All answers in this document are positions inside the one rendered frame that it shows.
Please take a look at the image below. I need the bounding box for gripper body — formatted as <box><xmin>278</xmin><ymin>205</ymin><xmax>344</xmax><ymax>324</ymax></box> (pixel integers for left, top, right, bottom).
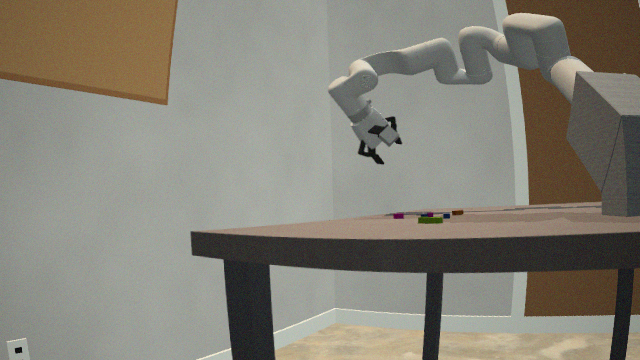
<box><xmin>351</xmin><ymin>107</ymin><xmax>391</xmax><ymax>149</ymax></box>

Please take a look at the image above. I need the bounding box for lime green rectangular bar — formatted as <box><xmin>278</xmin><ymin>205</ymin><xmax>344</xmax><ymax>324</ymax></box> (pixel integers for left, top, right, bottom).
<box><xmin>418</xmin><ymin>217</ymin><xmax>443</xmax><ymax>224</ymax></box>

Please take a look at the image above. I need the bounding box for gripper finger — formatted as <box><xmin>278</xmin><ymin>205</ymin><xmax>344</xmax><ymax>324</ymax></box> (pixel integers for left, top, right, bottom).
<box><xmin>385</xmin><ymin>117</ymin><xmax>402</xmax><ymax>144</ymax></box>
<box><xmin>358</xmin><ymin>140</ymin><xmax>384</xmax><ymax>165</ymax></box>

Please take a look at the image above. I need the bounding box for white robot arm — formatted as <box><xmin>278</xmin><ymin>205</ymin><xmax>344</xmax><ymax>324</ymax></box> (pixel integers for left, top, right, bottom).
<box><xmin>328</xmin><ymin>13</ymin><xmax>594</xmax><ymax>123</ymax></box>

